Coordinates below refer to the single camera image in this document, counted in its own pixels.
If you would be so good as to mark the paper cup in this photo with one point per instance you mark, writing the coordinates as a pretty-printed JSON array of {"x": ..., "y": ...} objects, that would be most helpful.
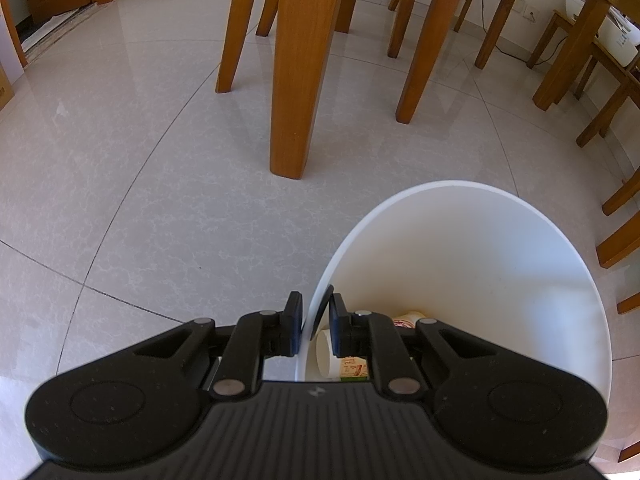
[
  {"x": 332, "y": 367},
  {"x": 408, "y": 320}
]

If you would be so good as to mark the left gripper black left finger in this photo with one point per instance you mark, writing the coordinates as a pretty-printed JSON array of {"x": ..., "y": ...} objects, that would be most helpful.
[{"x": 241, "y": 350}]

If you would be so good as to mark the white appliance on chair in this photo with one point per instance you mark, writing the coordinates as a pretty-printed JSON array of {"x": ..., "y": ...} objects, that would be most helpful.
[{"x": 618, "y": 36}]

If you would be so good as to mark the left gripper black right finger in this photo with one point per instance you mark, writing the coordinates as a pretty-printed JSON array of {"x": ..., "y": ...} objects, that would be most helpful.
[{"x": 375, "y": 338}]

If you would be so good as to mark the white plastic waste bin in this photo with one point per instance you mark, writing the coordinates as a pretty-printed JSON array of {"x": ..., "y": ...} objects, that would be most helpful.
[{"x": 509, "y": 329}]

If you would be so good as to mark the wooden dining table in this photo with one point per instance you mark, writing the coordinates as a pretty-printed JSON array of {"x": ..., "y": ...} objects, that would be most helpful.
[{"x": 305, "y": 31}]

